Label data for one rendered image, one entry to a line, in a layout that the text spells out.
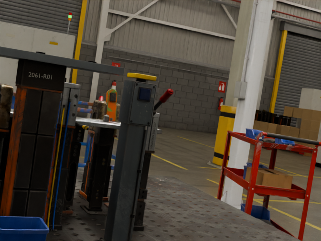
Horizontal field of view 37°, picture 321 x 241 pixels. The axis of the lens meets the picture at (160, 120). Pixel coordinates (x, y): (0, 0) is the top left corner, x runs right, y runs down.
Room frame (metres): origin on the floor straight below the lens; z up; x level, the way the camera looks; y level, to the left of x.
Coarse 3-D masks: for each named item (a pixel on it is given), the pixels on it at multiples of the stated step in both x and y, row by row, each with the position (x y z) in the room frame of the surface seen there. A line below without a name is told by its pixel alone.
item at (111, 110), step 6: (108, 90) 1.74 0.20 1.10; (114, 90) 1.74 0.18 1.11; (108, 96) 1.72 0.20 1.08; (114, 96) 1.73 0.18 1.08; (108, 102) 1.72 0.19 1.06; (114, 102) 1.73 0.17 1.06; (108, 108) 1.72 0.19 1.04; (114, 108) 1.73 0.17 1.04; (108, 114) 1.71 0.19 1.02; (114, 114) 1.72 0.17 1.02; (114, 120) 1.72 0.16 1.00
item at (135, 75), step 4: (128, 76) 1.27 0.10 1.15; (132, 76) 1.24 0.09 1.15; (136, 76) 1.23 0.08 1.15; (140, 76) 1.23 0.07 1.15; (144, 76) 1.24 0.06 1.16; (148, 76) 1.24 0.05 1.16; (152, 76) 1.25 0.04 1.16; (136, 80) 1.26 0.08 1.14; (140, 80) 1.25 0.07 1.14; (144, 80) 1.26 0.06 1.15; (152, 80) 1.25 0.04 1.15
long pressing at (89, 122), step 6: (12, 114) 1.36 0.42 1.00; (78, 120) 1.45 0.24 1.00; (84, 120) 1.46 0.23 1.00; (90, 120) 1.53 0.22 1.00; (96, 120) 1.59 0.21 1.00; (102, 120) 1.61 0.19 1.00; (96, 126) 1.47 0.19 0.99; (102, 126) 1.48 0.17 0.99; (108, 126) 1.49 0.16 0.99; (114, 126) 1.50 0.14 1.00
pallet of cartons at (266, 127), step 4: (256, 120) 16.01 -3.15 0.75; (256, 124) 15.94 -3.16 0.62; (260, 124) 15.76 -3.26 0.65; (264, 124) 15.59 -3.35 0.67; (268, 124) 15.41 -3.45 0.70; (272, 124) 15.25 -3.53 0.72; (276, 124) 15.10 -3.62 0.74; (256, 128) 15.92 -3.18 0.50; (260, 128) 15.73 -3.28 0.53; (264, 128) 15.56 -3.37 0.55; (268, 128) 15.38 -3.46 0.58; (272, 128) 15.23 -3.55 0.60; (276, 128) 15.08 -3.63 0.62; (280, 128) 15.16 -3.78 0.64; (272, 132) 15.20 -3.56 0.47; (276, 132) 15.09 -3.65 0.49
